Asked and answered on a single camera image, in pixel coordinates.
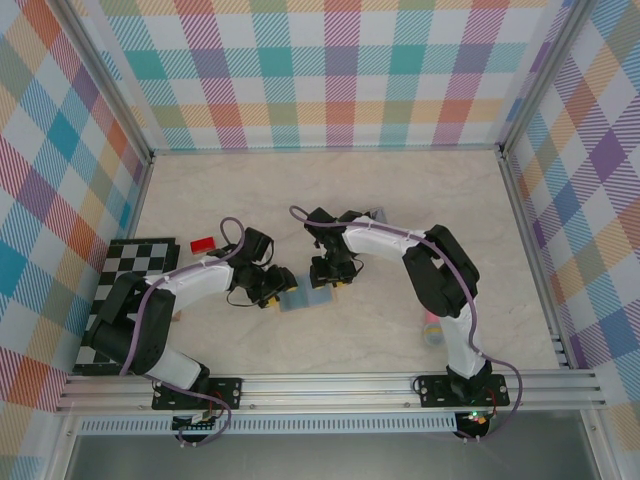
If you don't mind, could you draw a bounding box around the grey metal panel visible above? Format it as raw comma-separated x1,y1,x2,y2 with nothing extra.
47,410,619,480

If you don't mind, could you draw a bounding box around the aluminium frame post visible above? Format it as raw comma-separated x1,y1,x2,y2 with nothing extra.
58,0,154,164
499,0,589,156

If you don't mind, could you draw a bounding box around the pink yellow blue bottle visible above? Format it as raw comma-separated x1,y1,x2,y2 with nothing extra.
422,310,444,348

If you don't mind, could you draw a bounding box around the circuit board with green light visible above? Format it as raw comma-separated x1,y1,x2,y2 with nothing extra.
459,408,496,429

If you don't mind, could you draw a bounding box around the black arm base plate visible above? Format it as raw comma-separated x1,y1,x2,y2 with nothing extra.
151,377,244,412
414,373,511,409

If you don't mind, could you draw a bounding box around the wide aluminium mounting rail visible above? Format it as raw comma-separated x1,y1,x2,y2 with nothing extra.
55,368,607,414

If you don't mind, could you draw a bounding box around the aluminium frame rail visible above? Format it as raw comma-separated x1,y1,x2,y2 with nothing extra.
499,149,574,370
119,155,156,244
148,143,505,158

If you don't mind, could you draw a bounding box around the tan card holder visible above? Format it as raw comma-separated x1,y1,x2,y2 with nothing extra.
277,273,337,315

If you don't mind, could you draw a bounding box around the slotted white cable tray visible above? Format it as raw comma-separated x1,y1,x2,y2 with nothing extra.
78,415,460,436

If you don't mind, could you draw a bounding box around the small circuit board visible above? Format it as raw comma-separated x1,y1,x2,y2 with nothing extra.
172,410,222,434

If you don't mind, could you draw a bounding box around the black silver chessboard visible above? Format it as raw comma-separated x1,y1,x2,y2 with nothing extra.
72,237,182,375

